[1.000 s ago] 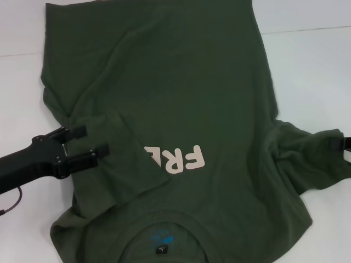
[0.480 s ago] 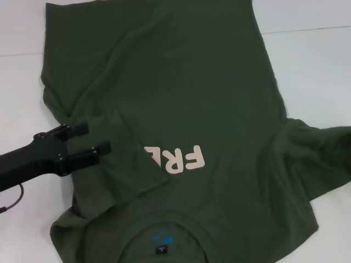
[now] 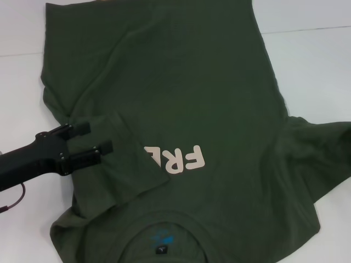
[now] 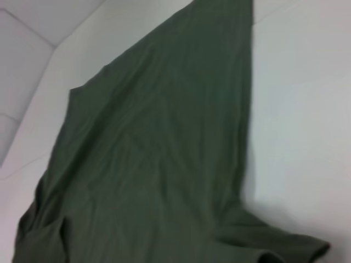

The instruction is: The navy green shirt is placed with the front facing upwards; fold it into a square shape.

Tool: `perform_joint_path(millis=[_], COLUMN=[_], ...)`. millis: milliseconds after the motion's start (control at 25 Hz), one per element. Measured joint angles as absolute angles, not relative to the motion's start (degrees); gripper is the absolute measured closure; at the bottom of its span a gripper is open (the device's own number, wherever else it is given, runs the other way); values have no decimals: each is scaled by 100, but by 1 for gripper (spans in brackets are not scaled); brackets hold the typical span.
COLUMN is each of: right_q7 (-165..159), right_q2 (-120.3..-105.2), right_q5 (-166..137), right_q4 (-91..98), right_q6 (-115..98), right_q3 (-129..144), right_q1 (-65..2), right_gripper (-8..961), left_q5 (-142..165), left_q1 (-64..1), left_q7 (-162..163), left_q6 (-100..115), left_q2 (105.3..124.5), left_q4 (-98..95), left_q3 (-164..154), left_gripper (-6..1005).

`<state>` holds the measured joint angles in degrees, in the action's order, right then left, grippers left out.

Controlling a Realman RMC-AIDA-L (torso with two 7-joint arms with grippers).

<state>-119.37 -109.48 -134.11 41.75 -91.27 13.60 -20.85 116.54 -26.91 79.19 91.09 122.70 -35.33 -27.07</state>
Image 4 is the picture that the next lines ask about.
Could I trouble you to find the dark green FREE! t-shirt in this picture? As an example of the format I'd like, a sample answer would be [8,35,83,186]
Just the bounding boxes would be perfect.
[10,0,331,263]

